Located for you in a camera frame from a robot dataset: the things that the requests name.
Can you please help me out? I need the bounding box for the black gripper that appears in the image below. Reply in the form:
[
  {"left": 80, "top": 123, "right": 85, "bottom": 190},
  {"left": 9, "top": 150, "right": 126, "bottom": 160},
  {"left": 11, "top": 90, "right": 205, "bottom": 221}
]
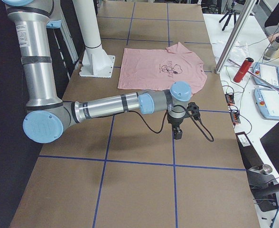
[{"left": 167, "top": 115, "right": 184, "bottom": 140}]

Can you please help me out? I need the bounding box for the pink snoopy t-shirt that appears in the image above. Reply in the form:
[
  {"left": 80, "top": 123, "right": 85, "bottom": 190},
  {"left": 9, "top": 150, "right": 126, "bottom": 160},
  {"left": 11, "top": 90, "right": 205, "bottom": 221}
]
[{"left": 118, "top": 42, "right": 207, "bottom": 94}]

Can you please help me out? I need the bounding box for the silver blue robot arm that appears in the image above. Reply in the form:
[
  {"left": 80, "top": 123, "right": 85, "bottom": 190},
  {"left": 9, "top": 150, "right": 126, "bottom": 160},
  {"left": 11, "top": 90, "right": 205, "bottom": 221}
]
[{"left": 5, "top": 0, "right": 196, "bottom": 143}]

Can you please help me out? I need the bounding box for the lower orange black connector box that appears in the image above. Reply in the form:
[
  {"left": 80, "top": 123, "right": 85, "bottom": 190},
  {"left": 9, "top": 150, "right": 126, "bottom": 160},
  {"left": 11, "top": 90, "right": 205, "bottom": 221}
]
[{"left": 230, "top": 110, "right": 241, "bottom": 126}]

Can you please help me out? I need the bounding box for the orange black connector box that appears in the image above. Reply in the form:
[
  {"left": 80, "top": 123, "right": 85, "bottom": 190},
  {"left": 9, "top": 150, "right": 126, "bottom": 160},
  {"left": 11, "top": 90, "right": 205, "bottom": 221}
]
[
  {"left": 230, "top": 110, "right": 241, "bottom": 126},
  {"left": 224, "top": 93, "right": 235, "bottom": 106}
]

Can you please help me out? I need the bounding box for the upper orange black connector box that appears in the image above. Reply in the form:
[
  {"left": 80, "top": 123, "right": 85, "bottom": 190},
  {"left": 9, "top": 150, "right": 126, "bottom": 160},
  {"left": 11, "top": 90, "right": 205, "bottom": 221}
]
[{"left": 224, "top": 93, "right": 235, "bottom": 106}]

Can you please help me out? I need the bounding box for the black box with label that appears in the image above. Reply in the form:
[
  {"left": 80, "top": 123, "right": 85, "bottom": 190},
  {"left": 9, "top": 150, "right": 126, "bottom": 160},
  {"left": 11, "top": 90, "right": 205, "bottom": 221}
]
[{"left": 235, "top": 132, "right": 264, "bottom": 170}]

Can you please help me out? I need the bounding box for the red water bottle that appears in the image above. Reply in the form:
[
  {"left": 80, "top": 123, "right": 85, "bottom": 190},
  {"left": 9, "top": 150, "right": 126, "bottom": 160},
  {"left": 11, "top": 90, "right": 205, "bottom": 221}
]
[{"left": 233, "top": 57, "right": 254, "bottom": 83}]

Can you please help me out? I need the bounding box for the lower blue teach pendant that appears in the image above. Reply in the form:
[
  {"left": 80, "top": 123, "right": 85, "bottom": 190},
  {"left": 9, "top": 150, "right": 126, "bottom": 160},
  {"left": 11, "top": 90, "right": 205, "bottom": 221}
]
[{"left": 254, "top": 88, "right": 279, "bottom": 121}]

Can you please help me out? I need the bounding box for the blue teach pendant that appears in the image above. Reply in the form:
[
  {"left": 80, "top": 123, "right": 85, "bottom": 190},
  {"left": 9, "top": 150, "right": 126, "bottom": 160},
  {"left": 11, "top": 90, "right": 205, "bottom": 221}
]
[
  {"left": 254, "top": 88, "right": 279, "bottom": 121},
  {"left": 252, "top": 62, "right": 279, "bottom": 89}
]

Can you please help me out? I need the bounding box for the upper blue teach pendant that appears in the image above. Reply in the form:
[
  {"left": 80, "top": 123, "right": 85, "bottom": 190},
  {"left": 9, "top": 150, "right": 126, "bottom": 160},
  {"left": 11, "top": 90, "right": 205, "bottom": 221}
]
[{"left": 252, "top": 62, "right": 279, "bottom": 89}]

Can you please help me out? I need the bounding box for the black metal clamp stand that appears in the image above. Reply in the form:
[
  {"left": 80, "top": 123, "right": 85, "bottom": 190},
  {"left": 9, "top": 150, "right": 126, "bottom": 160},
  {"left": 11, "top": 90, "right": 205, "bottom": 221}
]
[{"left": 246, "top": 165, "right": 279, "bottom": 212}]

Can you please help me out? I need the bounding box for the reacher grabber stick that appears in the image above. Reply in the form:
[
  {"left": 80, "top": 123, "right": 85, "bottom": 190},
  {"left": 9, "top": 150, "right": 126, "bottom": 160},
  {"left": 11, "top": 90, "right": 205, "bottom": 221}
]
[{"left": 228, "top": 57, "right": 279, "bottom": 92}]

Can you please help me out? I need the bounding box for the grey clear water bottle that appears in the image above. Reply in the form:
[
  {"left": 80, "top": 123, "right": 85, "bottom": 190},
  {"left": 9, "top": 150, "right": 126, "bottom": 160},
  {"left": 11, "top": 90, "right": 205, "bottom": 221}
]
[{"left": 263, "top": 36, "right": 279, "bottom": 60}]

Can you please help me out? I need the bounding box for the black office chair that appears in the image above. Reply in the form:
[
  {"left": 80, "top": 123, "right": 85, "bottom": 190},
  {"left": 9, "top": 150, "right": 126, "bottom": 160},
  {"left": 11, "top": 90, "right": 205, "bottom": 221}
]
[{"left": 264, "top": 3, "right": 279, "bottom": 36}]

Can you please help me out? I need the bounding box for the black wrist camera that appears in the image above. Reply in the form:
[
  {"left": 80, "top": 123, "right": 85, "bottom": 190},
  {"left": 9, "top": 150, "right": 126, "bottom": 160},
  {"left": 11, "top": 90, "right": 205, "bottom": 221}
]
[{"left": 187, "top": 102, "right": 201, "bottom": 121}]

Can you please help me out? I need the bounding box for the white pedestal column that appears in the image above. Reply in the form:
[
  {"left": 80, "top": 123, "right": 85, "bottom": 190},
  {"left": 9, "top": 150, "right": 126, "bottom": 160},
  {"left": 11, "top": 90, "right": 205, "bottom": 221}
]
[{"left": 73, "top": 0, "right": 115, "bottom": 78}]

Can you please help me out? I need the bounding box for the black camera tripod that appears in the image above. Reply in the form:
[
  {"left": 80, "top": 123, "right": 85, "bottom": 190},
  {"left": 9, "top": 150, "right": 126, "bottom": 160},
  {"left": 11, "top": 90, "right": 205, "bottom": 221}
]
[{"left": 219, "top": 0, "right": 237, "bottom": 31}]

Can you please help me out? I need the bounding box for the aluminium frame post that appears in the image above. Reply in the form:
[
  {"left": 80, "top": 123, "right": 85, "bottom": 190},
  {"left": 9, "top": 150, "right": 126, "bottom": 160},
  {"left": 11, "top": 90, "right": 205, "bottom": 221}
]
[{"left": 215, "top": 0, "right": 256, "bottom": 74}]

